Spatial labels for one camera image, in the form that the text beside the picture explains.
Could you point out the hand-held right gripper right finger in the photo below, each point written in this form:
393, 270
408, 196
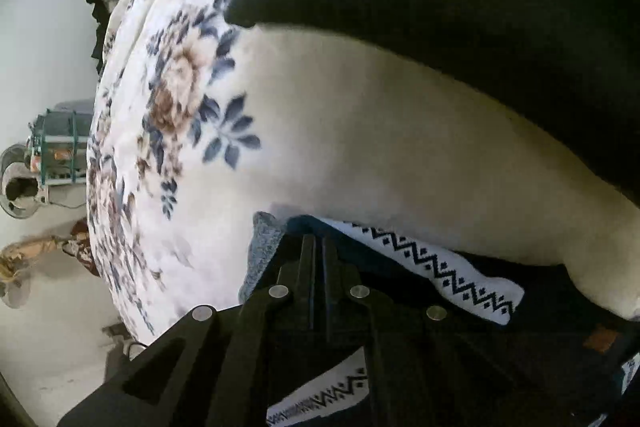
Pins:
332, 279

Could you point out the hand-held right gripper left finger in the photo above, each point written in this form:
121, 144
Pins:
305, 279

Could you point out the black teal patterned sweater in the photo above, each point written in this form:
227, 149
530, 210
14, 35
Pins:
440, 269

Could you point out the white floral blanket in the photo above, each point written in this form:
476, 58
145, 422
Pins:
350, 132

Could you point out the brown patterned cloth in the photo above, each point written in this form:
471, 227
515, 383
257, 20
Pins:
75, 247

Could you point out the green metal rack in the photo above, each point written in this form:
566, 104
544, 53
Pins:
60, 142

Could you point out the grey standing fan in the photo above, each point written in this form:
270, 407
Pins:
17, 187

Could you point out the black hanging garment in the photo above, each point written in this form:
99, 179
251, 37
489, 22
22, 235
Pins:
102, 14

